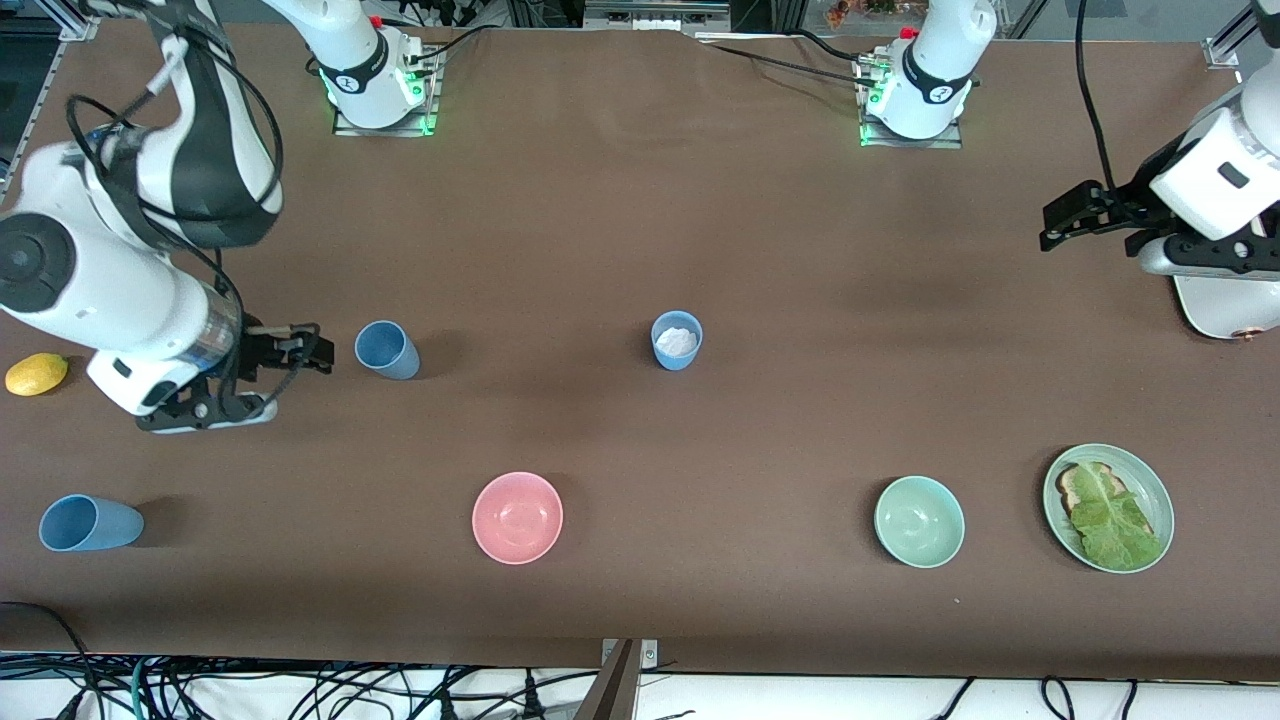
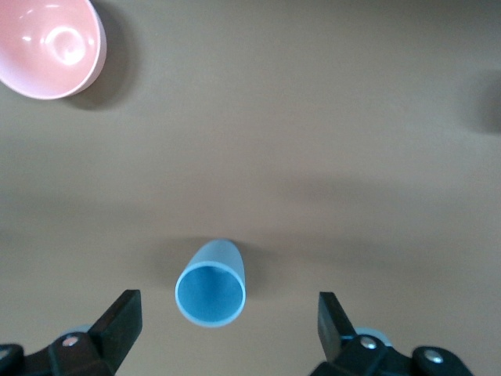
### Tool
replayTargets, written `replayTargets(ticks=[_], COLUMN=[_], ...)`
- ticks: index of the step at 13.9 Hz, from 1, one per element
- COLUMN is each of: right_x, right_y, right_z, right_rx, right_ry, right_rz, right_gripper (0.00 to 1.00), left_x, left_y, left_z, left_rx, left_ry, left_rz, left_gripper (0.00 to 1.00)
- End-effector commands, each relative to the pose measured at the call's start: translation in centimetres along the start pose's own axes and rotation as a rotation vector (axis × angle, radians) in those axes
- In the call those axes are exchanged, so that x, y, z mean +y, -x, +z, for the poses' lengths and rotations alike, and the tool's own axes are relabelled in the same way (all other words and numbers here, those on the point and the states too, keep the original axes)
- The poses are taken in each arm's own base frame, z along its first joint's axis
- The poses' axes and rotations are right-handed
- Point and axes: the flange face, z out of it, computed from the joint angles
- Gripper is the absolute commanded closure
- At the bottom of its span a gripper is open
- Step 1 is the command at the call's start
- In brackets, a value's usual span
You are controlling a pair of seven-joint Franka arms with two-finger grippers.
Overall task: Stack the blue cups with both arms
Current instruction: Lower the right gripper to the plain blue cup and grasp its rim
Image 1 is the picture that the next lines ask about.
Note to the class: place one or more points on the yellow lemon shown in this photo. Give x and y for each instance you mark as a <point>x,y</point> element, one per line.
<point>36,375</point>

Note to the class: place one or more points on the brown table cover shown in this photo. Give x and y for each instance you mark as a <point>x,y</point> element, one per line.
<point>800,420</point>

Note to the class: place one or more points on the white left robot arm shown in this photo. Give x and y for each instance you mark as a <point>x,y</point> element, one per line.
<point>935,60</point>

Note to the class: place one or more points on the white lump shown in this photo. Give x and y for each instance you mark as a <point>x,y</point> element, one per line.
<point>677,341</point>

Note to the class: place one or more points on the white toaster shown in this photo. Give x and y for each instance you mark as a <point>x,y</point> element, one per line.
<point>1225,305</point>

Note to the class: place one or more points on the pink bowl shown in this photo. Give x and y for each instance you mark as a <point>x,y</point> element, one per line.
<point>517,518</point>

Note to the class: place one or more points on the pale green bowl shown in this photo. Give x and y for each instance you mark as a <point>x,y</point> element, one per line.
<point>918,522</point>

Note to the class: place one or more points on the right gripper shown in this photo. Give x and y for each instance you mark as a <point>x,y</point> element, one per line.
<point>258,351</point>

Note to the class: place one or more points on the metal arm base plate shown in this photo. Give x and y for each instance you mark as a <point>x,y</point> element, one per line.
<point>400,131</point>
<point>930,144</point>

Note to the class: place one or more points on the toast slice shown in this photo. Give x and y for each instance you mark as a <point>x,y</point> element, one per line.
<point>1072,487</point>

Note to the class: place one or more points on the aluminium frame profile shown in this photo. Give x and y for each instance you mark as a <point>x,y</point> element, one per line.
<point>1222,52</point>
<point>72,28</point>

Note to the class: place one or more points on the orange toy food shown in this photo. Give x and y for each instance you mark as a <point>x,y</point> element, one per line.
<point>860,10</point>

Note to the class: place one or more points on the pale green plate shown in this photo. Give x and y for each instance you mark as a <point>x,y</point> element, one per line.
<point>1155,490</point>

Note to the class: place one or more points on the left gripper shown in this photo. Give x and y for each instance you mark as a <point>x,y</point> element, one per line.
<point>1138,195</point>

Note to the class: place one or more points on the metal table bracket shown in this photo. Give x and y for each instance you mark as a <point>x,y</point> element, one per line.
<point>648,655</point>

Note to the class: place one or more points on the blue plastic cup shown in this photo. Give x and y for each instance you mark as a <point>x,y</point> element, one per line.
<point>392,355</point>
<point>678,360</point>
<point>100,525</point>

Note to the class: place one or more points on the green lettuce leaf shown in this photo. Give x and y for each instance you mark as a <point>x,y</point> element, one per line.
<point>1115,525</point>

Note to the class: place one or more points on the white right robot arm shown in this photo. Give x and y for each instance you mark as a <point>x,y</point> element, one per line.
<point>100,290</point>

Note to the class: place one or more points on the white power strip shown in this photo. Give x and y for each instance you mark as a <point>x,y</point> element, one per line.
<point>655,12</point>

